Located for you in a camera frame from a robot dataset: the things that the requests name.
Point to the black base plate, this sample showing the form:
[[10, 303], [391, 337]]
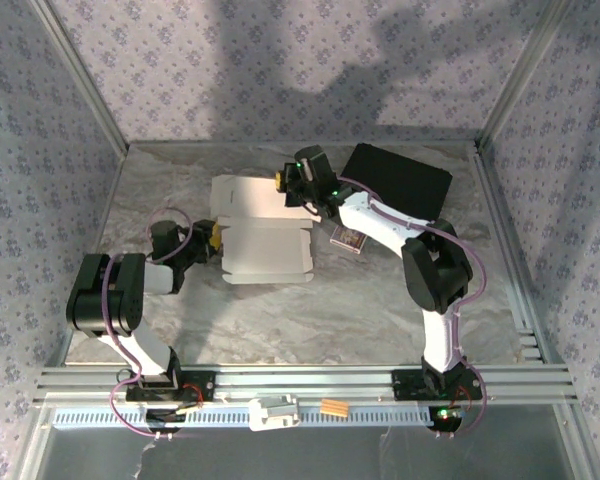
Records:
[[205, 387], [405, 385]]

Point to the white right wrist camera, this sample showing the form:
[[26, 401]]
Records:
[[307, 170]]

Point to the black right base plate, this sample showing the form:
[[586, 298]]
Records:
[[405, 385]]

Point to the white plastic bracket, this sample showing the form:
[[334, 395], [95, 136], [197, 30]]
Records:
[[272, 415]]

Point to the controller board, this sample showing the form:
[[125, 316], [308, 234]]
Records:
[[445, 421], [162, 416]]

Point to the aluminium mounting rail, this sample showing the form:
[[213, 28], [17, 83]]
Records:
[[305, 382]]

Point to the left controller board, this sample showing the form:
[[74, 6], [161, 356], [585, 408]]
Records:
[[162, 416]]

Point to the small purple card box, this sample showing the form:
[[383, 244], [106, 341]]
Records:
[[347, 241]]

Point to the aluminium side rail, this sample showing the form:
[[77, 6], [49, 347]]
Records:
[[109, 202], [505, 225]]

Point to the right controller board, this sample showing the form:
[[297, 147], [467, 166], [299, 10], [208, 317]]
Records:
[[445, 421]]

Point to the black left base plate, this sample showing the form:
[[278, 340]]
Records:
[[205, 387]]

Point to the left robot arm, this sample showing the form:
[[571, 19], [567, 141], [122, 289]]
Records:
[[105, 310]]

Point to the white paper box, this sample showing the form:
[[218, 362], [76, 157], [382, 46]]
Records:
[[260, 250]]

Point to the black hard case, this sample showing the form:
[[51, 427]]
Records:
[[405, 185]]

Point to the orange ribbed block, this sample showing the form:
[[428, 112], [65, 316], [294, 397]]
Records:
[[334, 408]]

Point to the aluminium frame post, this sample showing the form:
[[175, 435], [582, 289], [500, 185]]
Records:
[[521, 80], [85, 80]]

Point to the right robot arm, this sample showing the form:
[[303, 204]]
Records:
[[365, 225]]

